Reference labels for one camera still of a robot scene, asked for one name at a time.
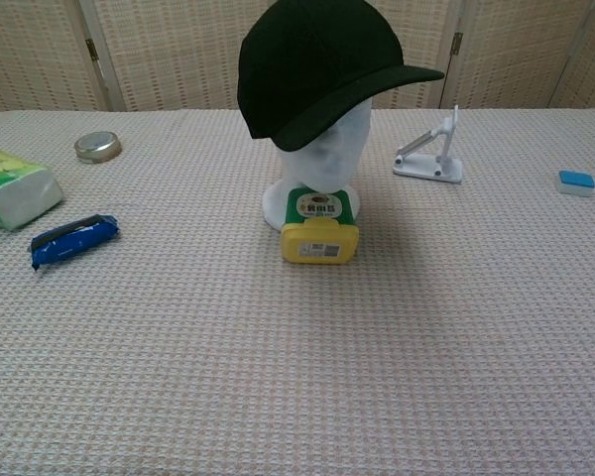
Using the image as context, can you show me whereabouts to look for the black baseball cap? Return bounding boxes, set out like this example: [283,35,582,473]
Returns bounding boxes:
[237,0,446,154]

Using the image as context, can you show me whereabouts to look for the white foam mannequin head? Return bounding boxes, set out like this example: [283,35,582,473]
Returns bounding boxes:
[261,95,375,231]

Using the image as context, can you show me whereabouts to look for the green yellow plastic container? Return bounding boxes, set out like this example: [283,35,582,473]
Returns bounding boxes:
[280,186,361,265]

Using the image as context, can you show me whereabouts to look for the checkered woven tablecloth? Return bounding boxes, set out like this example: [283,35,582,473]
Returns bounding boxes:
[0,106,595,476]

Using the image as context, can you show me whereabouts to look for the white folding phone stand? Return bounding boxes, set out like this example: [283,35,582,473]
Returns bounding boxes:
[392,104,464,186]

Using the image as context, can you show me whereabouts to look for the round metal jar lid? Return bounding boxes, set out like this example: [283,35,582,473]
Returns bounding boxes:
[73,131,123,163]

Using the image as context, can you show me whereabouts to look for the blue snack packet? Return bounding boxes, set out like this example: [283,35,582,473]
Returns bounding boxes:
[28,213,121,274]

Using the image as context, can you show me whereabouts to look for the woven folding screen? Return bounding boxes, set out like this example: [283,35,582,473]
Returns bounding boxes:
[0,0,595,116]

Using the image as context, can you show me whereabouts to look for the blue white eraser block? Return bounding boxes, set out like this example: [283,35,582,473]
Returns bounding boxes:
[554,169,595,198]

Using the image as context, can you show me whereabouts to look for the green tissue pack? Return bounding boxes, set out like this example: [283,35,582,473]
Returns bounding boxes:
[0,147,64,232]

